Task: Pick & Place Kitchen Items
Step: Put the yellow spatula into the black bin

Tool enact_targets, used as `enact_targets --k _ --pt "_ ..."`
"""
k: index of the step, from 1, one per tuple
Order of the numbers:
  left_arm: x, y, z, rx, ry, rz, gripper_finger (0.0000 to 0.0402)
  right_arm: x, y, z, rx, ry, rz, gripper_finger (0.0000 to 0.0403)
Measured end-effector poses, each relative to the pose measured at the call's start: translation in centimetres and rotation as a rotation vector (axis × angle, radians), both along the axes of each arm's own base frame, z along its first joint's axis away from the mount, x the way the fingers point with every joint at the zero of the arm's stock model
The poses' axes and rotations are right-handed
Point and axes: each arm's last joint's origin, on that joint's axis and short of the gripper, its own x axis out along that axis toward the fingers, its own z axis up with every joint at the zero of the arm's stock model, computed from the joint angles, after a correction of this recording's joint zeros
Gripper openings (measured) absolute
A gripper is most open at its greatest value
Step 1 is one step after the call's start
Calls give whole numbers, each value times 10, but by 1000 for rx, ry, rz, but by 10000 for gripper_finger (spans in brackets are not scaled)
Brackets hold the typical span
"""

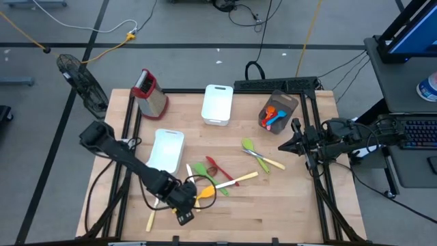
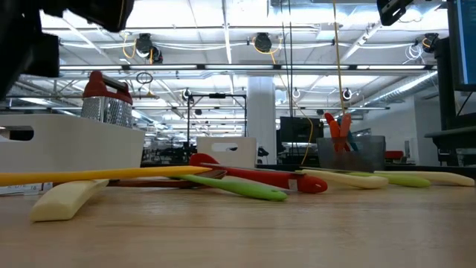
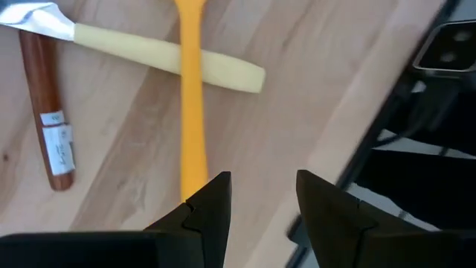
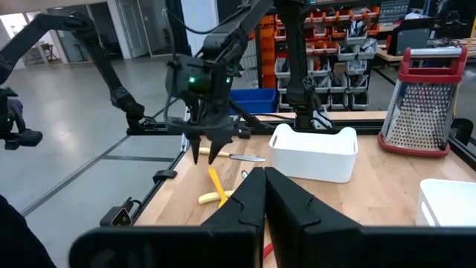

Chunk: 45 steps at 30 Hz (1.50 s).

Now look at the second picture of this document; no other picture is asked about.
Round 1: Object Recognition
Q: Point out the coral silicone spatula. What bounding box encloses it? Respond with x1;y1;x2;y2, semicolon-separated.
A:
339;112;353;153

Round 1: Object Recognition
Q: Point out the orange silicone spatula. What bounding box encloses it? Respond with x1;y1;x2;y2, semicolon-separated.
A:
329;119;342;153

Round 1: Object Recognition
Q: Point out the blue silicone spatula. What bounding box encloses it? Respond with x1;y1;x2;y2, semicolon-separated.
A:
348;128;360;153

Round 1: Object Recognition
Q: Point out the yellow silicone spatula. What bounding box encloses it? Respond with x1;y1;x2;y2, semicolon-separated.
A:
0;165;212;188

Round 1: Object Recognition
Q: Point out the green silicone spoon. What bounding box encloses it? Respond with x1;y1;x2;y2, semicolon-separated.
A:
344;170;432;189

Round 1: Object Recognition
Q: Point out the red silicone spoon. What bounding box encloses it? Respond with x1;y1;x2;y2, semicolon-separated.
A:
188;153;329;194

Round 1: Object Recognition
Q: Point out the green silicone spatula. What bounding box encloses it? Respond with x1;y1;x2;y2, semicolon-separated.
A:
169;173;289;202

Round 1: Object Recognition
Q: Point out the black computer monitor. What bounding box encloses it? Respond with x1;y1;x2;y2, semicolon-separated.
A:
447;0;476;93

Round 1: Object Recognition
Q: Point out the steel box grater red trim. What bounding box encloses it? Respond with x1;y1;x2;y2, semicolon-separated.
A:
80;70;134;130

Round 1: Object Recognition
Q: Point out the large white plastic bin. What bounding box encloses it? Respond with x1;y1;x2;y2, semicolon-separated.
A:
0;113;146;176

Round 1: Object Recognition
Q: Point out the grey desk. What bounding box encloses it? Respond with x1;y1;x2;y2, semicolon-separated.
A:
423;125;476;168

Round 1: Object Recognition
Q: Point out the translucent grey plastic bin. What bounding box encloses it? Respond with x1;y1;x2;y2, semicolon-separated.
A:
316;135;387;173

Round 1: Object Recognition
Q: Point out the black background monitor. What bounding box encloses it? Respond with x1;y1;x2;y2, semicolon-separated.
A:
279;116;324;144

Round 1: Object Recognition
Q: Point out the long ceiling light strip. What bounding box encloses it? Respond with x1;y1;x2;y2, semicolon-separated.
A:
59;64;434;72

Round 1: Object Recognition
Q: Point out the white building column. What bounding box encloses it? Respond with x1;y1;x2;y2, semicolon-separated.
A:
247;76;277;165

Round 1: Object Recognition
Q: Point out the brown wooden spoon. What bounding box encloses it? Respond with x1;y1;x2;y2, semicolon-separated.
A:
0;169;228;197

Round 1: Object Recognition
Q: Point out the small white plastic bin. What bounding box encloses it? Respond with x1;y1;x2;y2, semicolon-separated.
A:
196;136;258;169

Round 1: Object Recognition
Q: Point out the black ceiling cable reel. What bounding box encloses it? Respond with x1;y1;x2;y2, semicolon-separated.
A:
422;32;440;53
254;32;273;54
134;32;164;65

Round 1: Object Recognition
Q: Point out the black looped cable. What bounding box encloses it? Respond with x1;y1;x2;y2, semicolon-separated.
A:
280;0;295;118

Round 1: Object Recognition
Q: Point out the yellow reel cable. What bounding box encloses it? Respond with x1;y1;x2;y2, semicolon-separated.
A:
273;51;315;165

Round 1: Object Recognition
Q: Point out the black background frame rig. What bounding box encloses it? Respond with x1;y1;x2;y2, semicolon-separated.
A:
187;92;248;157

